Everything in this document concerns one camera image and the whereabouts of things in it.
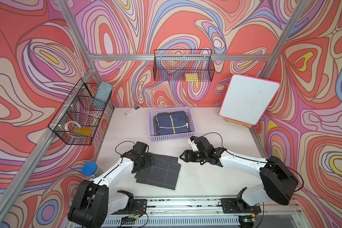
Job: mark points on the dark grey grid pillowcase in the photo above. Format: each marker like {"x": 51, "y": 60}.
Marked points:
{"x": 164, "y": 173}

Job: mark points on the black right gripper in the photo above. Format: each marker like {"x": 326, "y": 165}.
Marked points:
{"x": 188, "y": 154}

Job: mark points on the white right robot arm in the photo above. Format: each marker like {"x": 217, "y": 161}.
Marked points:
{"x": 278, "y": 181}

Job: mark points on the wooden whiteboard stand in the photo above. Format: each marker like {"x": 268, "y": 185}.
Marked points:
{"x": 238, "y": 122}

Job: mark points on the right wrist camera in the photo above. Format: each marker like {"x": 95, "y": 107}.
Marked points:
{"x": 191, "y": 141}

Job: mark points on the yellow flat card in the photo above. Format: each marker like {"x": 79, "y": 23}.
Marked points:
{"x": 82, "y": 132}

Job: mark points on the black wire basket wall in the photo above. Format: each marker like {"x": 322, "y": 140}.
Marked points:
{"x": 173, "y": 64}
{"x": 80, "y": 106}

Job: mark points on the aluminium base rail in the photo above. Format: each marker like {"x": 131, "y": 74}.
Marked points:
{"x": 184, "y": 212}

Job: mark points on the purple plastic basket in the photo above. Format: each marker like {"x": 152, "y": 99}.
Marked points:
{"x": 171, "y": 124}

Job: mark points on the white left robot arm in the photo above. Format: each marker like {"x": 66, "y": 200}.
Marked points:
{"x": 93, "y": 201}

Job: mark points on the navy yellow striped pillowcase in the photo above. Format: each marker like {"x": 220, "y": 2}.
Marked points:
{"x": 172, "y": 123}

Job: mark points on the black wire basket back wall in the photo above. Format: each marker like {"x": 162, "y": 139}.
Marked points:
{"x": 173, "y": 64}

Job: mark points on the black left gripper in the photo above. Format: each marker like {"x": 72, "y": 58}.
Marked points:
{"x": 147, "y": 162}

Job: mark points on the white remote control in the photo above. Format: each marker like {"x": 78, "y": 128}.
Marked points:
{"x": 132, "y": 111}

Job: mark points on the pink framed whiteboard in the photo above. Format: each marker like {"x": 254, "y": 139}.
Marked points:
{"x": 247, "y": 98}

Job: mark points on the yellow sponge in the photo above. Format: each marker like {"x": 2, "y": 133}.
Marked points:
{"x": 191, "y": 77}

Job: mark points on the black wire basket left wall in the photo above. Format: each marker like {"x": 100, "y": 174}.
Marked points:
{"x": 80, "y": 106}

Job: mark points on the white tape roll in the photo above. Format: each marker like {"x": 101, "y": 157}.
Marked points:
{"x": 71, "y": 126}

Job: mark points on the grey blue sponge block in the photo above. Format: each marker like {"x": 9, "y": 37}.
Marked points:
{"x": 104, "y": 91}

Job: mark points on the blue lidded clear jar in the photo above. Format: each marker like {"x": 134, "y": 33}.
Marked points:
{"x": 91, "y": 170}

